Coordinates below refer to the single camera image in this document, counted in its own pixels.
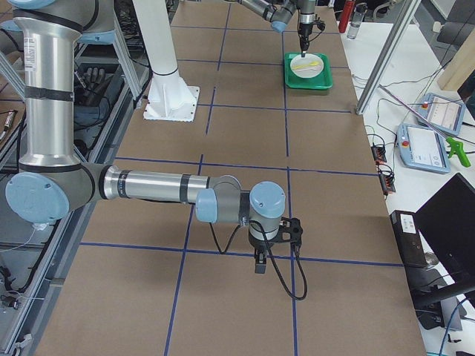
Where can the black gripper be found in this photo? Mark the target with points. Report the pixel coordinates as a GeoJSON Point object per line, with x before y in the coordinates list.
{"type": "Point", "coordinates": [304, 30]}
{"type": "Point", "coordinates": [258, 245]}

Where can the yellow plastic spoon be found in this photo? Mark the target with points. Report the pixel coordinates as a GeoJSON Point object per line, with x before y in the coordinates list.
{"type": "Point", "coordinates": [309, 65]}

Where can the white round plate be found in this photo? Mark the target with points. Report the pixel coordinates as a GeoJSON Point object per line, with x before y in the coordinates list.
{"type": "Point", "coordinates": [299, 60]}

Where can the green plastic tray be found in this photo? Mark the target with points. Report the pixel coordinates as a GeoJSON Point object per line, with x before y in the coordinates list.
{"type": "Point", "coordinates": [323, 81]}

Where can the red bottle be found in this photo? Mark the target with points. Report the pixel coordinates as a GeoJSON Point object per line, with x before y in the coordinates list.
{"type": "Point", "coordinates": [345, 15]}

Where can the clear water bottle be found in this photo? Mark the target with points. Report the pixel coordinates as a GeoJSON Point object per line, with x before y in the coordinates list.
{"type": "Point", "coordinates": [358, 17]}

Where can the orange black connector strip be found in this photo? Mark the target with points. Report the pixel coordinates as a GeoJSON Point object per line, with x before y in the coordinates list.
{"type": "Point", "coordinates": [385, 172]}

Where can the black computer box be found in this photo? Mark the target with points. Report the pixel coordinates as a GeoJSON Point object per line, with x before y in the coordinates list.
{"type": "Point", "coordinates": [408, 239]}

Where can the teach pendant near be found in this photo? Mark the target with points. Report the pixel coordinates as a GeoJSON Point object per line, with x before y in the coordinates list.
{"type": "Point", "coordinates": [422, 148]}

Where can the teach pendant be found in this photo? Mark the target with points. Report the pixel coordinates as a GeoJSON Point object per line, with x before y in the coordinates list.
{"type": "Point", "coordinates": [443, 112]}
{"type": "Point", "coordinates": [422, 148]}

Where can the teach pendant far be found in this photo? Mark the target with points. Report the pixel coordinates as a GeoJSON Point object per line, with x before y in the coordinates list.
{"type": "Point", "coordinates": [443, 112]}

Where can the green plastic spray nozzle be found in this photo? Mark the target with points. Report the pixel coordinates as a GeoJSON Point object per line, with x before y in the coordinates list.
{"type": "Point", "coordinates": [457, 149]}

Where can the black monitor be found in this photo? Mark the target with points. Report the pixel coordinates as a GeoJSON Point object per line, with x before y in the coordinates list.
{"type": "Point", "coordinates": [446, 222]}

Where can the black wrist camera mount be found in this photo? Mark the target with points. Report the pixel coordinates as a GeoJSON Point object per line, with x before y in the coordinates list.
{"type": "Point", "coordinates": [291, 232]}

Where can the aluminium frame post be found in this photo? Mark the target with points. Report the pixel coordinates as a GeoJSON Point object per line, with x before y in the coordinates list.
{"type": "Point", "coordinates": [396, 33]}

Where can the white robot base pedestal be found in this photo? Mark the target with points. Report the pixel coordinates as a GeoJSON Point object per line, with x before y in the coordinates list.
{"type": "Point", "coordinates": [169, 97]}

